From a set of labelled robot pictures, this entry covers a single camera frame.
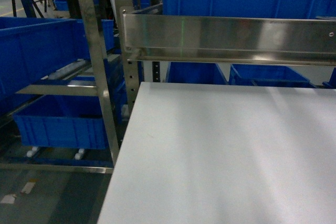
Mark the blue bin layer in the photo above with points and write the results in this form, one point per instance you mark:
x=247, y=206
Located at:
x=63, y=121
x=32, y=48

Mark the steel perforated upright post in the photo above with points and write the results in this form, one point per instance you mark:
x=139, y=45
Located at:
x=132, y=69

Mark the stainless steel shelf rail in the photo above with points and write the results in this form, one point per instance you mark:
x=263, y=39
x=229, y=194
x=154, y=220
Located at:
x=290, y=42

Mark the blue bin under rail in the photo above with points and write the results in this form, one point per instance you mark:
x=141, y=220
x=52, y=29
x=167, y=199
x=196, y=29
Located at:
x=195, y=73
x=267, y=76

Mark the blue bin left upper layer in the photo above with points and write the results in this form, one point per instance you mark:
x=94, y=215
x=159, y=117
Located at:
x=32, y=48

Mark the blue bin under rail right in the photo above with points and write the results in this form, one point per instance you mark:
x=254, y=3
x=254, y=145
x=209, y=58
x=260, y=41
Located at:
x=267, y=76

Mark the steel left shelf frame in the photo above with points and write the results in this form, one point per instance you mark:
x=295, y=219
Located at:
x=98, y=88

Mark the blue bin under rail middle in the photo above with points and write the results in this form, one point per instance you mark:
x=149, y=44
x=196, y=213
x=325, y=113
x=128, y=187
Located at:
x=195, y=73

